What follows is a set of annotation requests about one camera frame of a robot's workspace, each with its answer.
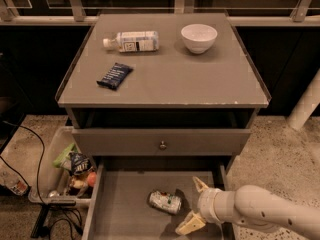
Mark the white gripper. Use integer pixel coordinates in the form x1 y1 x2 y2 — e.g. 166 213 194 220
175 176 221 235

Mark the crushed 7up can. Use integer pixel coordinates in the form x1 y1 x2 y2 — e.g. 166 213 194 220
148 190 182 215

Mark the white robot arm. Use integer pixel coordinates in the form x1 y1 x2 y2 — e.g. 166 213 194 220
175 177 320 240

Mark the round metal drawer knob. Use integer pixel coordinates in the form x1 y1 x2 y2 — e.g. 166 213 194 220
159 141 167 150

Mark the grey open middle drawer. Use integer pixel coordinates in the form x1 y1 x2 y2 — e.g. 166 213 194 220
82 157 235 240

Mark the grey upper drawer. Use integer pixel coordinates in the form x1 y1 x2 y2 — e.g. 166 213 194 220
72 128 250 156

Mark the grey drawer cabinet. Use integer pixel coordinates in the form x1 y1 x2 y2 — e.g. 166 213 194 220
56 13 270 168

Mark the red apple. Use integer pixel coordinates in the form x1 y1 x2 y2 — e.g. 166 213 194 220
87 172 97 187

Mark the dark blue chip bag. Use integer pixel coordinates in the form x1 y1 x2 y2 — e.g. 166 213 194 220
69 152 92 175

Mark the clear plastic storage bin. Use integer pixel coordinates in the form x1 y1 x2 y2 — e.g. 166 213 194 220
28 126 91 207

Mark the green snack bag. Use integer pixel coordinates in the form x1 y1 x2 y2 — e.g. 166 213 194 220
53 143 76 170

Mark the dark blue snack packet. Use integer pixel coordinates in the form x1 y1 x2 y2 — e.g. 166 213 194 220
97 63 133 90

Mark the white pole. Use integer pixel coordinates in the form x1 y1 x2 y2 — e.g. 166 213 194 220
287 69 320 130

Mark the white ceramic bowl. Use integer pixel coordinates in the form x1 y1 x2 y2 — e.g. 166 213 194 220
181 24 218 54

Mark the clear plastic water bottle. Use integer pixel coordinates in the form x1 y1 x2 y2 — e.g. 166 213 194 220
103 31 159 53

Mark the plastic bottle on floor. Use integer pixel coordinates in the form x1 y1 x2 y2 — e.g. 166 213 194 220
0 171 28 196

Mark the metal window railing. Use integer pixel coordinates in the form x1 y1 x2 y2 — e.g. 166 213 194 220
0 0 320 27

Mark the black power cable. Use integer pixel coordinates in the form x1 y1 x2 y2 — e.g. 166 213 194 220
0 119 84 240

